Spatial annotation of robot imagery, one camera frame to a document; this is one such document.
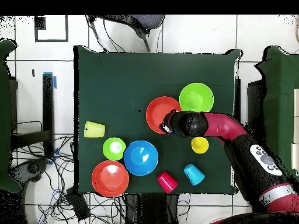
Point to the orange bowl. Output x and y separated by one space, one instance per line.
110 178
156 114

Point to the large light blue bowl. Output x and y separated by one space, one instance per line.
140 158

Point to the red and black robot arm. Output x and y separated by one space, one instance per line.
229 128

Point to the opaque yellow cup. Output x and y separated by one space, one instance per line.
200 145

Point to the large green bowl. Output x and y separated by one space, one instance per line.
196 96

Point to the light blue cup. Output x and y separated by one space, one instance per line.
194 175

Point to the red cup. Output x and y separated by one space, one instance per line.
167 182

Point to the small green bowl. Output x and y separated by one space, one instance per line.
114 148

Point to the translucent yellow cup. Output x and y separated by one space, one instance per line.
94 129

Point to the dark green tablecloth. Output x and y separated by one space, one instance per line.
105 70

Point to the grey office chair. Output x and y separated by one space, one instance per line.
144 21

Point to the blue tape strip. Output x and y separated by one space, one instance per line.
56 152
55 82

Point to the green table cloth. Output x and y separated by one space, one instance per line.
4 116
280 105

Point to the black power strip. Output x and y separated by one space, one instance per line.
78 205

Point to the black chair base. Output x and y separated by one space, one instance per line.
30 169

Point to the small black floor marker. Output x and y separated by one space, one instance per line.
33 73

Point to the black square frame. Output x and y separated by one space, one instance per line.
40 23

